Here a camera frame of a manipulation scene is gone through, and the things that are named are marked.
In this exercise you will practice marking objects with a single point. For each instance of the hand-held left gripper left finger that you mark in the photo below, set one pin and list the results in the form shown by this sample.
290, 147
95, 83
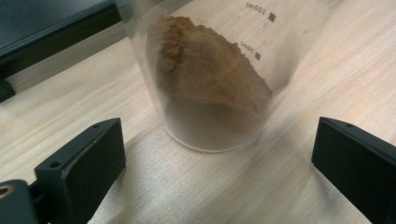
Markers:
82, 168

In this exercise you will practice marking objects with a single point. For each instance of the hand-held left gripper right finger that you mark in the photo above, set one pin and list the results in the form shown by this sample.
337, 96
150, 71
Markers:
358, 168

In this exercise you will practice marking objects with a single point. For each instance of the black metal shelf rack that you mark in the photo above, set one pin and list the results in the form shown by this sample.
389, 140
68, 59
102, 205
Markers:
40, 28

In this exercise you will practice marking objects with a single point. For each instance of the glass jar with brown powder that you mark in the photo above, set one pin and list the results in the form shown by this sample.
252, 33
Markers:
205, 71

